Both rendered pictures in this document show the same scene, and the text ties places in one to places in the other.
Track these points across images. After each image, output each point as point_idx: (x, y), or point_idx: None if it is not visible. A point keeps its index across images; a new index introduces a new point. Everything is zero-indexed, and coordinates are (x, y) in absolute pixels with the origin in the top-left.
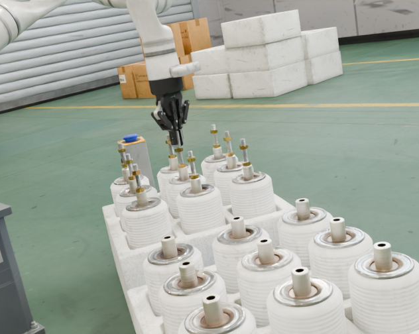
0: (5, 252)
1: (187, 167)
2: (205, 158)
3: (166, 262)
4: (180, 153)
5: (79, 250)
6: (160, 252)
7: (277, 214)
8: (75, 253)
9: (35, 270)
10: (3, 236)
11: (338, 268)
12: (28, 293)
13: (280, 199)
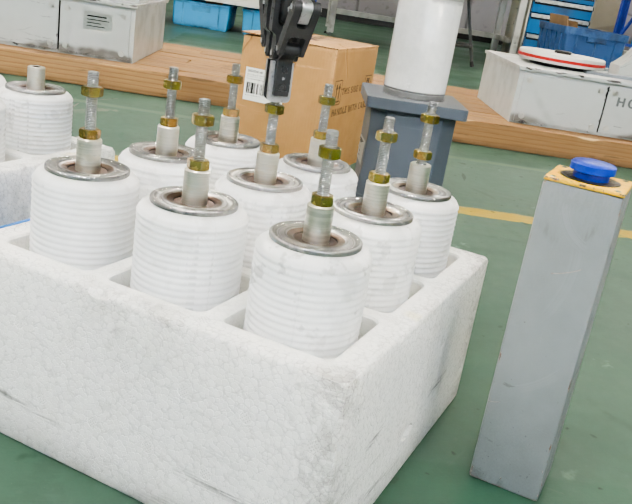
0: (363, 156)
1: (336, 209)
2: (351, 232)
3: (25, 81)
4: (269, 117)
5: None
6: (52, 89)
7: (6, 229)
8: None
9: (610, 373)
10: (372, 135)
11: None
12: (502, 334)
13: (41, 265)
